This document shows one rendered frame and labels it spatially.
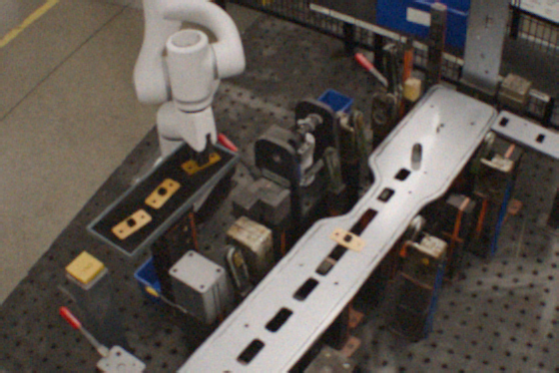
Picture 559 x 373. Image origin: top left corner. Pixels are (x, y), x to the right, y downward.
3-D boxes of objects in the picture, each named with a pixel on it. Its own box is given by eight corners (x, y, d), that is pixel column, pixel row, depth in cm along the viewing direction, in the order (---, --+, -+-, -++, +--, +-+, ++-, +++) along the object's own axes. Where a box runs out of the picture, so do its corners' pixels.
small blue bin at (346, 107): (335, 138, 248) (336, 116, 242) (310, 126, 252) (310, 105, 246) (353, 120, 254) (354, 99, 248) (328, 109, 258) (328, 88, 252)
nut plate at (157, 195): (158, 208, 164) (157, 204, 163) (144, 202, 166) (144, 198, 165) (181, 185, 169) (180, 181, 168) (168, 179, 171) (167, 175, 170)
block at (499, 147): (499, 234, 216) (516, 166, 197) (467, 219, 221) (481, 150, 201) (511, 214, 222) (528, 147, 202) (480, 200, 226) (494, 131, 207)
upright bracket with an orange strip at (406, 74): (397, 171, 236) (409, 39, 201) (393, 170, 237) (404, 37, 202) (402, 166, 238) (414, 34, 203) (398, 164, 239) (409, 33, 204)
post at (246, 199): (257, 312, 200) (248, 207, 172) (242, 303, 202) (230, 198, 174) (268, 300, 203) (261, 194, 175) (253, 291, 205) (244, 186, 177)
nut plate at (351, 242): (367, 242, 177) (367, 238, 176) (358, 252, 175) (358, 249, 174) (336, 227, 180) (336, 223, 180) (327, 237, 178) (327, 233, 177)
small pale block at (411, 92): (405, 181, 233) (415, 87, 208) (395, 177, 235) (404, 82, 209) (410, 175, 235) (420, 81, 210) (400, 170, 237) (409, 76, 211)
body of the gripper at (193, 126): (166, 93, 162) (172, 132, 170) (190, 116, 156) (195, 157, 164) (196, 79, 165) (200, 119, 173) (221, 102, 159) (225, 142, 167)
